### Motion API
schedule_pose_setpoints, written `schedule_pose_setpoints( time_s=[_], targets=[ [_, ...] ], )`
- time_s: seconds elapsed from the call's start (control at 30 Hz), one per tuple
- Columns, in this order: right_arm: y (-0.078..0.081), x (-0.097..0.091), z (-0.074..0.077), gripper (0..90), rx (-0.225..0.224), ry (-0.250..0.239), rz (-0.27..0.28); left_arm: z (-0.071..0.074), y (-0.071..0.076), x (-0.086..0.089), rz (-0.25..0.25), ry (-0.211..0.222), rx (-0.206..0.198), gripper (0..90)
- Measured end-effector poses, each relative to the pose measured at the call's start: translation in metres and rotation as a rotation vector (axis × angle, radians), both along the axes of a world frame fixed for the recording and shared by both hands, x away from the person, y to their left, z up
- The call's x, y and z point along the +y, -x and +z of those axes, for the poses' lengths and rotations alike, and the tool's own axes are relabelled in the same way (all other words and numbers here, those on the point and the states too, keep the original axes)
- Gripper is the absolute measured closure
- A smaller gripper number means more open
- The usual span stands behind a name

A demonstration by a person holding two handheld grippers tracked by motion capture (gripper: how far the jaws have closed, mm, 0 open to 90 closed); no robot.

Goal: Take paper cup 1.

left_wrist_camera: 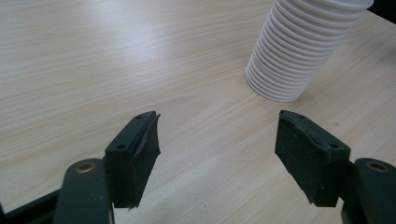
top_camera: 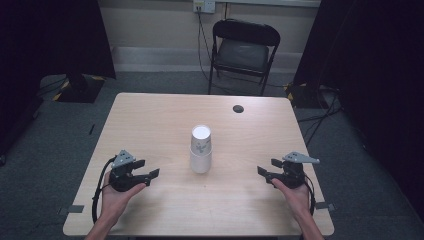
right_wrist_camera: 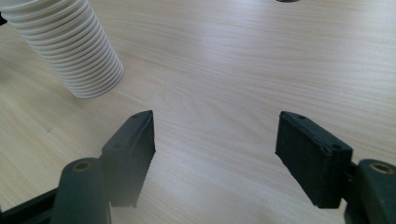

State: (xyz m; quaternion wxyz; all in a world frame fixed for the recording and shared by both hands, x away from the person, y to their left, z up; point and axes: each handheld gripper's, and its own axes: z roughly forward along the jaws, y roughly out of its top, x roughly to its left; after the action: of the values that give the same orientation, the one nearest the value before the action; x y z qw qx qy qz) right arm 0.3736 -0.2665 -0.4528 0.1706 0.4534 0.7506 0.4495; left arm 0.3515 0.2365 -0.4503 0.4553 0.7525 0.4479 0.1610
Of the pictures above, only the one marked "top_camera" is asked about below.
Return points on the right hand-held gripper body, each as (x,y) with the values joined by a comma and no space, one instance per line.
(292,176)

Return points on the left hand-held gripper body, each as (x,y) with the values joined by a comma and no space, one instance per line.
(121,178)

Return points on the printed white paper cup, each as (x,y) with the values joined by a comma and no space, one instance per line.
(201,138)

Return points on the person's right hand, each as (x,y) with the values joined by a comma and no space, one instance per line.
(298,200)

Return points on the person's left hand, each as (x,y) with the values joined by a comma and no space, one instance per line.
(115,203)

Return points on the grey tape strip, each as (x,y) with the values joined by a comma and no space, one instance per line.
(324,206)
(75,209)

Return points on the plain white paper cup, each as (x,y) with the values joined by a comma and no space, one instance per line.
(200,165)

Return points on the black marker pen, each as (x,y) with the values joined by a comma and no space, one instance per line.
(91,129)

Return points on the black round table grommet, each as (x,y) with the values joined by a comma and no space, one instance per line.
(238,108)

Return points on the black stand base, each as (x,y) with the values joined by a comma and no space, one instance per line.
(80,89)
(305,96)

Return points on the black folding chair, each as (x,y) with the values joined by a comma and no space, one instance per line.
(245,50)

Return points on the black curtain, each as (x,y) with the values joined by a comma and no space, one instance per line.
(373,66)
(50,40)

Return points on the white wall socket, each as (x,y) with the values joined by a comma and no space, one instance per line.
(204,5)

